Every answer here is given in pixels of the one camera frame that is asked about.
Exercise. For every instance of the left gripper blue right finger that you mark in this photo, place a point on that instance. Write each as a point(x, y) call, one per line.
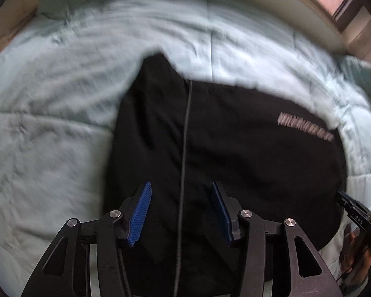
point(269, 251)

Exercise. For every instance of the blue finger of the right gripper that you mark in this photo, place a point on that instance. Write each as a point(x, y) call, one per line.
point(344, 198)

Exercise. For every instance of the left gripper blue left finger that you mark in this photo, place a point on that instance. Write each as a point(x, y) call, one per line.
point(64, 268)

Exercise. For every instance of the black hooded jacket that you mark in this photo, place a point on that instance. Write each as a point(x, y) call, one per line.
point(272, 155)

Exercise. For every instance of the person's right hand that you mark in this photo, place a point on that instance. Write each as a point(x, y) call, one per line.
point(357, 259)

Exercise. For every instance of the light teal quilted duvet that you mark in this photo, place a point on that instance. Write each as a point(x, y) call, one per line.
point(62, 82)

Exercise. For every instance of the teal pillow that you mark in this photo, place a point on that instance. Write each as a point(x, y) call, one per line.
point(57, 9)

